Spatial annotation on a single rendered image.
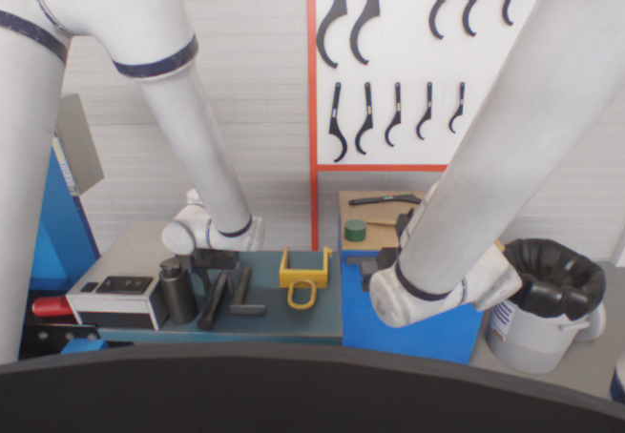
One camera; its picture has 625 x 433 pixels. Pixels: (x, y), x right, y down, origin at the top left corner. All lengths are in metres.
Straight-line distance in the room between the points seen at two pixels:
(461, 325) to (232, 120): 1.96
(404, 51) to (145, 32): 2.15
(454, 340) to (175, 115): 1.82
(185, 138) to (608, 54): 0.52
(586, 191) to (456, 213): 3.04
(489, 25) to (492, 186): 2.33
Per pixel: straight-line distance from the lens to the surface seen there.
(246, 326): 1.09
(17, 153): 0.51
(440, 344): 2.11
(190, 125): 0.60
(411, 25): 2.54
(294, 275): 1.16
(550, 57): 0.32
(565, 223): 3.49
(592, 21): 0.31
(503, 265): 0.64
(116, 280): 1.16
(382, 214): 1.88
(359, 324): 1.93
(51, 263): 1.49
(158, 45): 0.52
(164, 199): 3.11
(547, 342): 2.40
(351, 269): 1.69
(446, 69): 2.62
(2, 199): 0.50
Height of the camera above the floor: 1.84
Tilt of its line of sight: 29 degrees down
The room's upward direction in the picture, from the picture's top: 1 degrees counter-clockwise
